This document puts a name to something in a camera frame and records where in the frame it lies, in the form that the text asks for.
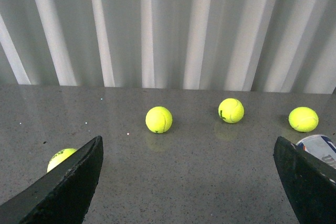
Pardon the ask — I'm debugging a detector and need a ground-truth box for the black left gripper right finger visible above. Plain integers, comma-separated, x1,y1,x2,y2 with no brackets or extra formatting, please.
274,136,335,223

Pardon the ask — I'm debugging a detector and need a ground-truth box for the tennis ball centre left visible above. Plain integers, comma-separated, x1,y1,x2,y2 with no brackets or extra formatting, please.
145,106,173,134

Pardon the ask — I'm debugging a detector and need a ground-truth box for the tennis ball far right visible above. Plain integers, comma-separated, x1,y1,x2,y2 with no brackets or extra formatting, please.
288,106,319,133

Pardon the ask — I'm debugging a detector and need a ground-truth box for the tennis ball centre right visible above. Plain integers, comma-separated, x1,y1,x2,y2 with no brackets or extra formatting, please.
218,98,245,124

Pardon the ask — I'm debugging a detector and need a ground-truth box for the clear tennis ball can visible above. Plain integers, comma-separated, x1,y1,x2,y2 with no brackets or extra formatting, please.
296,135,336,168

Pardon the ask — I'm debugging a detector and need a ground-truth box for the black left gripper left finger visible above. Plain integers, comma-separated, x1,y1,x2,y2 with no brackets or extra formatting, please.
1,136,103,223

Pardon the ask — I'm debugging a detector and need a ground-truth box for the white pleated curtain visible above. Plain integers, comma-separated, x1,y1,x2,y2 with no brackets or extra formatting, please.
1,0,335,94

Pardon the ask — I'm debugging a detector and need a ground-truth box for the tennis ball far left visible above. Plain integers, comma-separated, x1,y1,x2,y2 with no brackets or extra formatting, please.
47,148,77,172

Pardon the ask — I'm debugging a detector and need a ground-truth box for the tennis ball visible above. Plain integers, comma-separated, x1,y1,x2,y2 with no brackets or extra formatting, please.
218,98,245,124
288,106,319,133
47,148,77,172
145,106,173,134

